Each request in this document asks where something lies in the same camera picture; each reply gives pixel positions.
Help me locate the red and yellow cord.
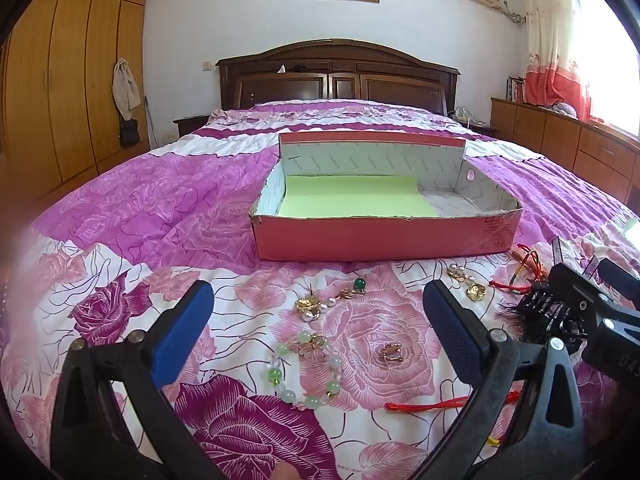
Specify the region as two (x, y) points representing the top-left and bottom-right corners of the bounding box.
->
(487, 242), (551, 293)

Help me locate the green bead gold earring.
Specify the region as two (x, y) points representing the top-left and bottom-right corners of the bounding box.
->
(336, 278), (368, 302)

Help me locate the small gold earring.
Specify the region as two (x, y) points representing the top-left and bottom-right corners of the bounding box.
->
(377, 341), (405, 370)

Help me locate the black feather hair clip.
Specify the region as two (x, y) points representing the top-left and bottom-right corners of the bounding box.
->
(495, 280), (588, 346)

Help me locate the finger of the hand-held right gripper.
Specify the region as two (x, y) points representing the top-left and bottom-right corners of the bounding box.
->
(597, 258), (640, 306)
(550, 262), (640, 376)

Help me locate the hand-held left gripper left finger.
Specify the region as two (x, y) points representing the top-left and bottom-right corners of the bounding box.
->
(50, 280), (228, 480)

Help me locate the wooden sideboard cabinet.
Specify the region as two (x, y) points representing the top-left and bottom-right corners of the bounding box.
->
(490, 96), (640, 206)

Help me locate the pink floral bedspread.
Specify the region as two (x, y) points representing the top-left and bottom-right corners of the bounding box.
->
(0, 99), (640, 480)

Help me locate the green bead bracelet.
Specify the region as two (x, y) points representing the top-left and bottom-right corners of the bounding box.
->
(268, 329), (346, 411)

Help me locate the red string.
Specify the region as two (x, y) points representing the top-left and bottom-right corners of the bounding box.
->
(384, 392), (518, 413)

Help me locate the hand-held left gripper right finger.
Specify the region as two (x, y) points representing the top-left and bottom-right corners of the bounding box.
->
(422, 280), (586, 480)

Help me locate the white cable bundle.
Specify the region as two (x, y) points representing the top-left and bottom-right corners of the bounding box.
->
(452, 106), (488, 126)

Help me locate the dark wooden headboard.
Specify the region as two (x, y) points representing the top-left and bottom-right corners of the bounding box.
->
(215, 38), (461, 118)

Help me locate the pink cardboard box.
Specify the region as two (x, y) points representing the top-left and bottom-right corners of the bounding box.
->
(248, 131), (524, 263)

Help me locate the wooden wardrobe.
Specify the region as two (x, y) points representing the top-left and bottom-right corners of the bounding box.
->
(0, 0), (153, 206)

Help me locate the window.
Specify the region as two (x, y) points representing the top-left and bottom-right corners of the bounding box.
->
(570, 0), (640, 141)

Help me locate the beige cloth bag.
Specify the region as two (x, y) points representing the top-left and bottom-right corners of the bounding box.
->
(112, 58), (142, 121)

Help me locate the pink and white curtain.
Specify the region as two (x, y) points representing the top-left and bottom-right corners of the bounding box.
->
(520, 0), (596, 121)

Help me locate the thin pole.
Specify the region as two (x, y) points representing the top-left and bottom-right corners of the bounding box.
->
(144, 95), (158, 147)

